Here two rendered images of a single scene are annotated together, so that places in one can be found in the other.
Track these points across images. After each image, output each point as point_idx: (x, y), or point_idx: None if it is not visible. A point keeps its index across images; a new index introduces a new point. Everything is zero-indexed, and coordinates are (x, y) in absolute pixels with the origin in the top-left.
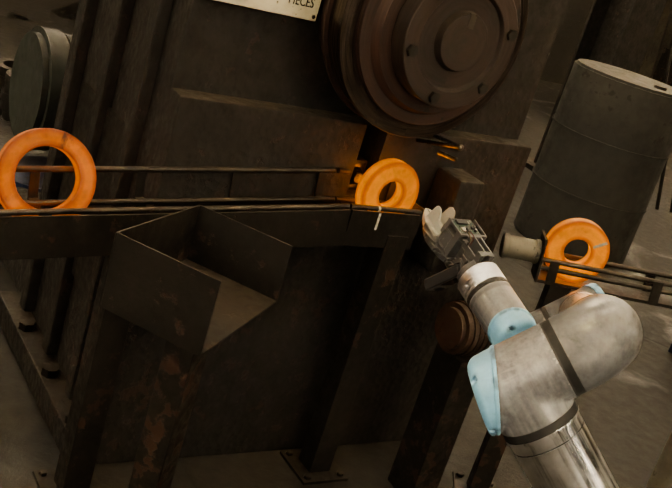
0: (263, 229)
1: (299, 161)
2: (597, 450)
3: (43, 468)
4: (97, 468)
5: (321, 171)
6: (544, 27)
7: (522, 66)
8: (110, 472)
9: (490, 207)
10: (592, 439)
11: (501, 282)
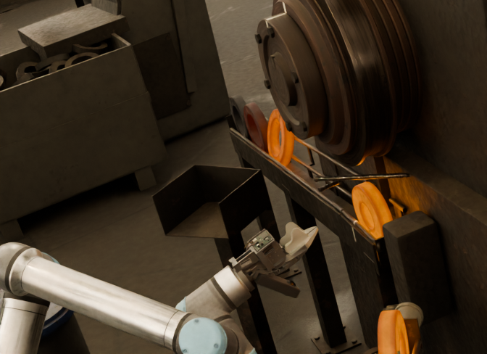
0: (314, 206)
1: (355, 166)
2: (1, 326)
3: (352, 328)
4: (363, 347)
5: (360, 179)
6: (477, 68)
7: (478, 117)
8: (361, 353)
9: (482, 286)
10: (4, 319)
11: (209, 281)
